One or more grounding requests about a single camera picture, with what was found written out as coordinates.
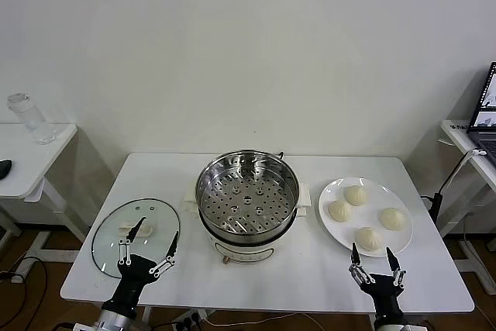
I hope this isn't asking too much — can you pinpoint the round glass pot lid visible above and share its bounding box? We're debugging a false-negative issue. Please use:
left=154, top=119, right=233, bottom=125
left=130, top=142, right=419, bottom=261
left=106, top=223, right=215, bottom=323
left=91, top=198, right=181, bottom=280

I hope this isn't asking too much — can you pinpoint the clear plastic water bottle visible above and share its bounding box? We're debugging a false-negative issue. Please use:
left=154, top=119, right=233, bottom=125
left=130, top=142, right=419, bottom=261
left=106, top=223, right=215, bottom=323
left=6, top=92, right=55, bottom=146

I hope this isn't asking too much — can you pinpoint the black power adapter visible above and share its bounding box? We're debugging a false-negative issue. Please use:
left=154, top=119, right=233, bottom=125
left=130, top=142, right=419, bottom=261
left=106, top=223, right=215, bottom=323
left=429, top=192, right=443, bottom=227

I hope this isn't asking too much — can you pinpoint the open black laptop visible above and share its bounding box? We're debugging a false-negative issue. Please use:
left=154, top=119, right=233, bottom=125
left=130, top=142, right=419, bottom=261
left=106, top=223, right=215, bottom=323
left=467, top=61, right=496, bottom=165

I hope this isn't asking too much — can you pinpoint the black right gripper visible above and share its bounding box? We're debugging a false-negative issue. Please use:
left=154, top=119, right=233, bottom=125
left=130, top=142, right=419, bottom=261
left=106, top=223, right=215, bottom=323
left=347, top=242, right=408, bottom=325

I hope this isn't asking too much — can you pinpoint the white power strip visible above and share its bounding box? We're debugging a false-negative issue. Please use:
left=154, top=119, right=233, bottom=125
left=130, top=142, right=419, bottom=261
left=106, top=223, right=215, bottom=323
left=170, top=307, right=208, bottom=330

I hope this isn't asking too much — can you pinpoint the white charging cable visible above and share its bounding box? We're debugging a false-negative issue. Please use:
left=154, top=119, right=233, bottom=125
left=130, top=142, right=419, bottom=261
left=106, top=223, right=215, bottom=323
left=443, top=147, right=488, bottom=195

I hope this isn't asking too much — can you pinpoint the black floor cable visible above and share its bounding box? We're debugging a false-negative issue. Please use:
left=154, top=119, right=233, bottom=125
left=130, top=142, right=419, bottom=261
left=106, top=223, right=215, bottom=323
left=0, top=255, right=50, bottom=331

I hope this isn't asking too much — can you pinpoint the round white plate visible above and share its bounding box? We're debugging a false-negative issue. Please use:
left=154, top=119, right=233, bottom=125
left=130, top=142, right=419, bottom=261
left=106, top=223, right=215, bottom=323
left=319, top=177, right=414, bottom=258

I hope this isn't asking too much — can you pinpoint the white electric cooking pot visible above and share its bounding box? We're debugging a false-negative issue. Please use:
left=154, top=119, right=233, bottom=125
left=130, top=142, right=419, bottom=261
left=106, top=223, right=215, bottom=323
left=182, top=181, right=312, bottom=266

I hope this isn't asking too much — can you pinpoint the white steamed baozi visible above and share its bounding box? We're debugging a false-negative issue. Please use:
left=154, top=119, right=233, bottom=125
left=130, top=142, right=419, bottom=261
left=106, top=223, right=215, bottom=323
left=343, top=184, right=368, bottom=207
left=378, top=207, right=407, bottom=231
left=354, top=226, right=383, bottom=253
left=328, top=200, right=353, bottom=223

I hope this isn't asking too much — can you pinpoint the white side table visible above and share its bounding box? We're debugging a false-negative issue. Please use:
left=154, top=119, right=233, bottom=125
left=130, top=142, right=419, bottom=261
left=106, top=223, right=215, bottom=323
left=0, top=122, right=91, bottom=266

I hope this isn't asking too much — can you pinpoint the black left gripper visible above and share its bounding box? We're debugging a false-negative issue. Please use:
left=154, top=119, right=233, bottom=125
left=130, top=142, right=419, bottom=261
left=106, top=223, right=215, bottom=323
left=102, top=216, right=180, bottom=315

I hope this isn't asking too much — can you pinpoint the white desk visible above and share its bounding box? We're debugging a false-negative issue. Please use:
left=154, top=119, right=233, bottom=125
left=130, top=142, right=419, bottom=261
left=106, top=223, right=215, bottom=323
left=440, top=119, right=496, bottom=297

